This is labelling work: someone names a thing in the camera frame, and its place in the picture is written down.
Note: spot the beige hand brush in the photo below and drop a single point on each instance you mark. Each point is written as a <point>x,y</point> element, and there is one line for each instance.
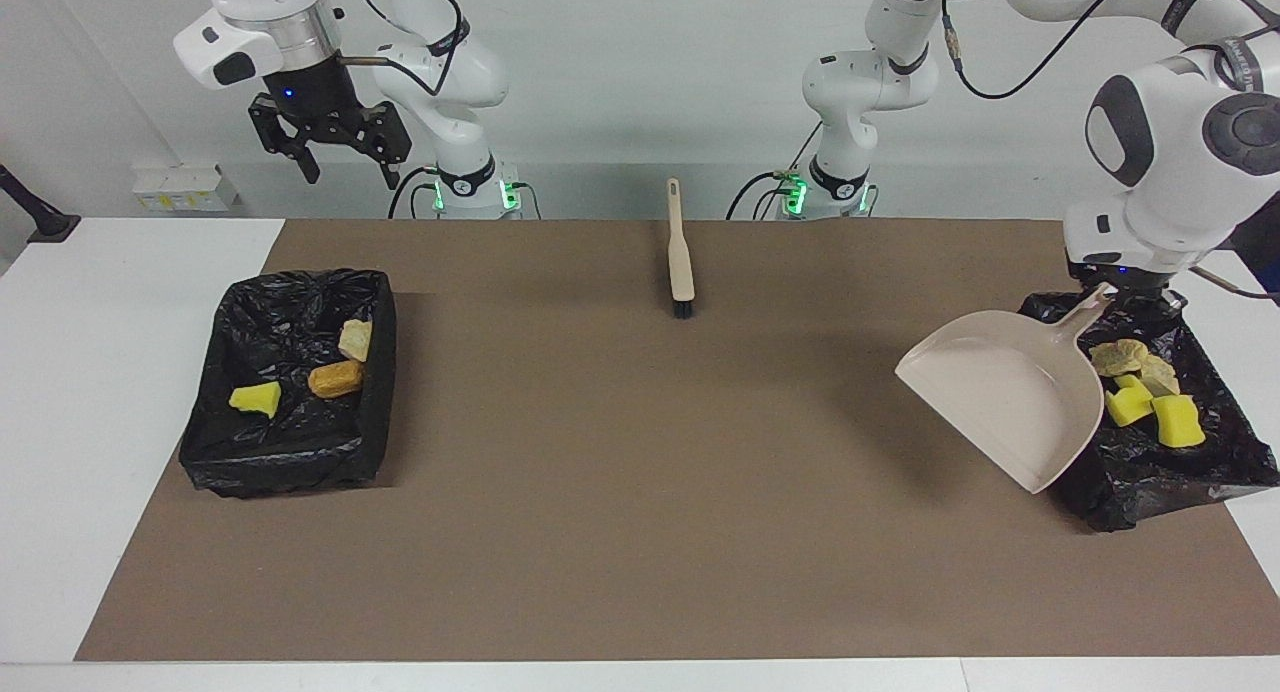
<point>681,262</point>

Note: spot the white wall socket box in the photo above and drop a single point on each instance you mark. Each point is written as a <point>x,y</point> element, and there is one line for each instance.
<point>185,187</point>

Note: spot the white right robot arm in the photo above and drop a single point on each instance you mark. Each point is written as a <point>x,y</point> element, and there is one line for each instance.
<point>270,32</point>

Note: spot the orange striped croissant piece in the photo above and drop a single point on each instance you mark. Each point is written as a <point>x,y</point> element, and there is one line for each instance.
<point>355,340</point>

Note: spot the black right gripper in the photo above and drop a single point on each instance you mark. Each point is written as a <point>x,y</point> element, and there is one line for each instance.
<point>325,102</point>

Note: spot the large brown table mat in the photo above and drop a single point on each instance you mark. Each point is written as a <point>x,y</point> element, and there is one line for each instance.
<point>600,472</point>

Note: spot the pale pointed chip piece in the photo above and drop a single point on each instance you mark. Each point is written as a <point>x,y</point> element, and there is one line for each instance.
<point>1162,374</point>

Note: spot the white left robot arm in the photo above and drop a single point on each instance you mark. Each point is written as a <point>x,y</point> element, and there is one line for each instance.
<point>1160,152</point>

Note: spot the black stand leg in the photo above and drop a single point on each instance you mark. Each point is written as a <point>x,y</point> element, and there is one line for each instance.
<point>35,217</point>

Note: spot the beige plastic dustpan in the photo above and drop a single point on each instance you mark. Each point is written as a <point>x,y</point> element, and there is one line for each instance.
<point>1010,392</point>

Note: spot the yellow sponge piece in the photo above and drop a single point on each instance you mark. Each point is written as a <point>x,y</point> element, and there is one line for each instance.
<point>257,399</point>
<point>1128,407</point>

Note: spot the black bag lined bin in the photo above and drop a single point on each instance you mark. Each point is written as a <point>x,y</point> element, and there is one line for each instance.
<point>1150,472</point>
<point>290,442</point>

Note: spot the pale oval chip piece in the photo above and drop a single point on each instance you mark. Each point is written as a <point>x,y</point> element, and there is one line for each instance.
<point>1118,357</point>

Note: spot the brown bread shaped sponge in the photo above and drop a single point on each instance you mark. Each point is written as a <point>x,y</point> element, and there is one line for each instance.
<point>335,379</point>

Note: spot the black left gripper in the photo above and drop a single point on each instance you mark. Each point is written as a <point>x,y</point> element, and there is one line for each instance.
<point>1140,284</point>

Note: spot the green topped yellow sponge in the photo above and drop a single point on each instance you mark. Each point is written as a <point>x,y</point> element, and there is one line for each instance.
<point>1180,422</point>

